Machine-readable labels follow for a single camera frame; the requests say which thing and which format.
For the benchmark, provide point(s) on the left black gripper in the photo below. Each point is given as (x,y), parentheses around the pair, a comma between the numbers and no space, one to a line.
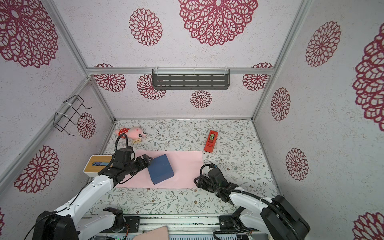
(147,162)

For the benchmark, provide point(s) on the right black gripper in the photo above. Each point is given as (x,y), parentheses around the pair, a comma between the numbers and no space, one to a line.
(201,183)

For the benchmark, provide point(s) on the blue gift box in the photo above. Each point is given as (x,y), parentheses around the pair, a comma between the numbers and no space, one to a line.
(160,169)

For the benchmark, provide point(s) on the pink wrapping paper sheet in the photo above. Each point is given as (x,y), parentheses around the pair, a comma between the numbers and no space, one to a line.
(186,167)

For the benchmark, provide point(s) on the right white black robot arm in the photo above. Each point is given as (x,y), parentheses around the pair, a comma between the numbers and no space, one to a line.
(275,217)

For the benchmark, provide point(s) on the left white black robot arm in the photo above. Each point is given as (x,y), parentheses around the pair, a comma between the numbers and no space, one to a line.
(67,221)

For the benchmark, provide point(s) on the white wooden tissue box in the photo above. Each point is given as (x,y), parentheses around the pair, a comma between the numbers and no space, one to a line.
(95,164)

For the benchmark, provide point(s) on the pink plush toy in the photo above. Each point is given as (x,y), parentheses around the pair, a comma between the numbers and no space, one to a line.
(134,133)

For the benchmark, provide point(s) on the red tape dispenser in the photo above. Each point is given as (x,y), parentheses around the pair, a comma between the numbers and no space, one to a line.
(211,142)

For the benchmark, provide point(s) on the pink cloth at bottom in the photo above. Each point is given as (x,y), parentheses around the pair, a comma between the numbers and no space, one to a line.
(157,234)

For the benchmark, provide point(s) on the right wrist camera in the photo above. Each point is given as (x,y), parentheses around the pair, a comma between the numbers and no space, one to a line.
(215,176)

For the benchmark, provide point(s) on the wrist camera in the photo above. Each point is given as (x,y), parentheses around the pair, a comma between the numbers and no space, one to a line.
(215,176)
(124,154)

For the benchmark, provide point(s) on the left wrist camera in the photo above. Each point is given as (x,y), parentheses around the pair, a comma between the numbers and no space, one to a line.
(124,154)

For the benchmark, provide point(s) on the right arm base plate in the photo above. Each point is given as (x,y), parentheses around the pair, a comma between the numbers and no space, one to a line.
(228,223)

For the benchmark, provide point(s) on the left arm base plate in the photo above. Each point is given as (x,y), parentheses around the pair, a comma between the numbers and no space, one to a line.
(131,224)

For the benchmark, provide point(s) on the black wire wall rack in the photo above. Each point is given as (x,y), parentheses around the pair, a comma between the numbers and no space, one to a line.
(63,119)

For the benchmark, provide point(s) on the grey wall shelf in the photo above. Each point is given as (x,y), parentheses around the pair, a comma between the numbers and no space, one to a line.
(191,79)

